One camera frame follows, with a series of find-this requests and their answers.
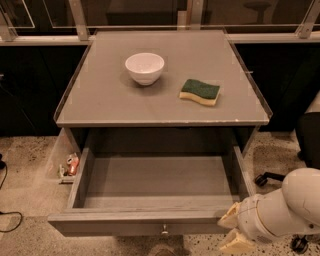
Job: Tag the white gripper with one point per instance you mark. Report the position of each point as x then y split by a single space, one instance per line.
252 218

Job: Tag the grey top drawer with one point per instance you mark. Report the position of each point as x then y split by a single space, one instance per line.
146 195

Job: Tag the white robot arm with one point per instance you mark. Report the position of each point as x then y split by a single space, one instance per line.
294 209

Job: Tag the grey cabinet with glass top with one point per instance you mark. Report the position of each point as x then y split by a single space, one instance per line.
104 95

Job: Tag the black office chair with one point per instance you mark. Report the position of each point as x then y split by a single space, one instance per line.
308 135

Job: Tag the green and yellow sponge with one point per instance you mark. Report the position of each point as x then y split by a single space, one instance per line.
200 92

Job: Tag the orange packet beside cabinet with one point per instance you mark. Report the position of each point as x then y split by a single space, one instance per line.
72 162

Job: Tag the white ceramic bowl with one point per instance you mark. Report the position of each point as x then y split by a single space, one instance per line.
145 68

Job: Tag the metal window railing frame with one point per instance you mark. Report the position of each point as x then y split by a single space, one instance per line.
299 25

